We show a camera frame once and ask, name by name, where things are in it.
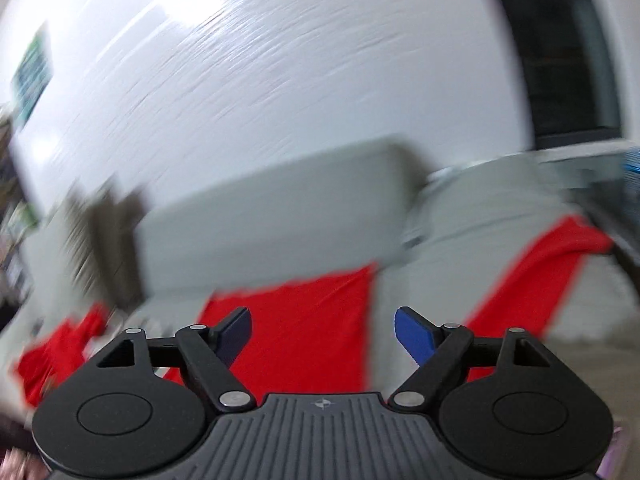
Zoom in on brown grey back cushion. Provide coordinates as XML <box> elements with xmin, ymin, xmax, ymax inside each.
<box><xmin>62</xmin><ymin>180</ymin><xmax>146</xmax><ymax>312</ymax></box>

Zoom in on dark window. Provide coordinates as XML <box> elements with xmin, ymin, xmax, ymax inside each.
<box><xmin>499</xmin><ymin>0</ymin><xmax>639</xmax><ymax>150</ymax></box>

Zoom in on grey fabric sofa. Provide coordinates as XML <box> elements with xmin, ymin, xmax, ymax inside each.
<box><xmin>0</xmin><ymin>134</ymin><xmax>640</xmax><ymax>411</ymax></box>

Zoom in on white charging cable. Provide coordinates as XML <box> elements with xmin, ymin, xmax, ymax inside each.
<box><xmin>399</xmin><ymin>169</ymin><xmax>452</xmax><ymax>256</ymax></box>

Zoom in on red t-shirt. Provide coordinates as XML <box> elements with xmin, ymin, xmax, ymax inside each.
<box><xmin>196</xmin><ymin>214</ymin><xmax>613</xmax><ymax>399</ymax></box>

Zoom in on black metal bookshelf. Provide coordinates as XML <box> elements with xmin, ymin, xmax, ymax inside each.
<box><xmin>1</xmin><ymin>106</ymin><xmax>37</xmax><ymax>307</ymax></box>

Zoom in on teal wall picture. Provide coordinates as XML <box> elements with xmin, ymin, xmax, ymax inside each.
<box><xmin>12</xmin><ymin>28</ymin><xmax>52</xmax><ymax>127</ymax></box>

